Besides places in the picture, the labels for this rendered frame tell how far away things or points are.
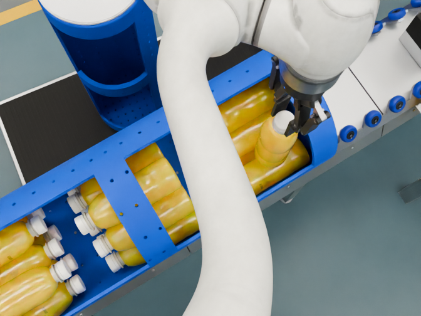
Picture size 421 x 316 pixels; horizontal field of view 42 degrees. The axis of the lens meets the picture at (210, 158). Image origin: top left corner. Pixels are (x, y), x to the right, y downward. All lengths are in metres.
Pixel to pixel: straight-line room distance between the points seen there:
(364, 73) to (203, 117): 1.00
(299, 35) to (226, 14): 0.09
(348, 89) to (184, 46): 0.92
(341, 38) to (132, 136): 0.58
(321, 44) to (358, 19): 0.05
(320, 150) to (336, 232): 1.20
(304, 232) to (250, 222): 1.82
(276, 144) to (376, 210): 1.38
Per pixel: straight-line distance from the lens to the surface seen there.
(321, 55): 0.66
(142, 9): 1.49
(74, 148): 2.24
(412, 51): 1.55
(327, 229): 2.32
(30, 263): 1.20
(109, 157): 1.08
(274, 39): 0.67
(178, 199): 1.12
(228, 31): 0.65
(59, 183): 1.09
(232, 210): 0.49
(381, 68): 1.52
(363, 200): 2.38
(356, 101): 1.47
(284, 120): 1.01
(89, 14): 1.42
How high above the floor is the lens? 2.25
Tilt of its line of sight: 75 degrees down
